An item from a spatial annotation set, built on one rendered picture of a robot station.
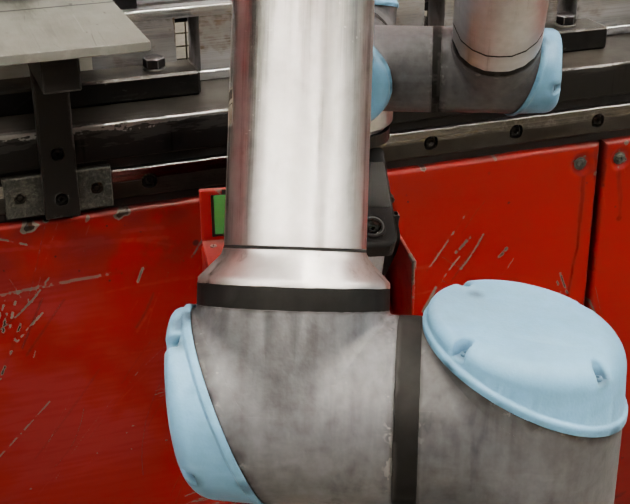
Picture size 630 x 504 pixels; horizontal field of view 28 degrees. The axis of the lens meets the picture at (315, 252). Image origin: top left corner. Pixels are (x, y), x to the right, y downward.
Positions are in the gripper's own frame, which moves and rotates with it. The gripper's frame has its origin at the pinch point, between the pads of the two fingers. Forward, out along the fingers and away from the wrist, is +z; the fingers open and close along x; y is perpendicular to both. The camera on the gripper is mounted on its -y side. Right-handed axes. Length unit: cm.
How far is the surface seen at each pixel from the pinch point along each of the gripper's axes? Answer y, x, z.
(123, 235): 22.8, 23.1, 1.8
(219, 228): 9.2, 13.0, -5.5
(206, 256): 5.4, 14.8, -4.3
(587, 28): 42, -40, -14
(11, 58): 10.2, 32.8, -25.7
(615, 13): 48, -47, -13
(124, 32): 16.7, 21.5, -25.5
